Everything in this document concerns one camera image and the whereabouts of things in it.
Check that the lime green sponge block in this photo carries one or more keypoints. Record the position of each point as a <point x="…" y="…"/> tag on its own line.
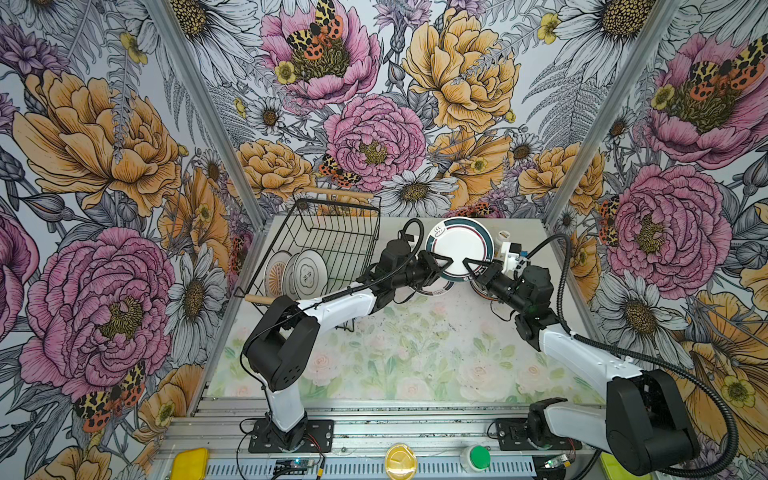
<point x="614" y="471"/>

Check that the white pill bottle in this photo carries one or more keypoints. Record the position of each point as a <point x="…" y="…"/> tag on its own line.
<point x="502" y="237"/>

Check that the green push button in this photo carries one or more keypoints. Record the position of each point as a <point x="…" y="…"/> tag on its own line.
<point x="475" y="459"/>

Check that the dark rimmed back plate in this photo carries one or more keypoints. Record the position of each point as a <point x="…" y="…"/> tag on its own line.
<point x="460" y="238"/>

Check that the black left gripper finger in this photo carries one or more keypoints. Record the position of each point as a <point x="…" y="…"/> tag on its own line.
<point x="436" y="269"/>
<point x="436" y="258"/>

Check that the large white back plate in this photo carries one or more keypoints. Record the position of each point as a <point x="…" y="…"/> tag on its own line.
<point x="305" y="276"/>

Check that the grey rimmed back plate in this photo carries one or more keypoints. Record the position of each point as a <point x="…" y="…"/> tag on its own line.
<point x="440" y="287"/>

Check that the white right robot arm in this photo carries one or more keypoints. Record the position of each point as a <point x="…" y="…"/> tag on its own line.
<point x="643" y="423"/>

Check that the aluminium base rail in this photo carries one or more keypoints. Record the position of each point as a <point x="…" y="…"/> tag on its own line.
<point x="362" y="434"/>

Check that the small green circuit board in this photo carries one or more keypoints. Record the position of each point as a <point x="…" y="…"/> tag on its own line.
<point x="296" y="466"/>

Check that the yellow sponge block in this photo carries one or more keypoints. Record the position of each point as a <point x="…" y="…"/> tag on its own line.
<point x="190" y="465"/>

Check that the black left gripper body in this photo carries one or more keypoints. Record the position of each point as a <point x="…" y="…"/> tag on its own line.
<point x="417" y="273"/>

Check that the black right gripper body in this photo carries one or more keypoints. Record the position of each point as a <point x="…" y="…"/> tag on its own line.
<point x="506" y="288"/>

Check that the black wire dish rack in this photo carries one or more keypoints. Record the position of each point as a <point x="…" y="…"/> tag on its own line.
<point x="342" y="226"/>

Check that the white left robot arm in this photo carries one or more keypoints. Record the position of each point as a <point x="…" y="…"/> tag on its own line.
<point x="278" y="350"/>

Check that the brown patterned back plate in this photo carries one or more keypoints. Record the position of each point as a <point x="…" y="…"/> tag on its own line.
<point x="274" y="273"/>

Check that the aluminium right corner post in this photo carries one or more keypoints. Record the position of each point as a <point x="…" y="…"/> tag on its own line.
<point x="650" y="36"/>

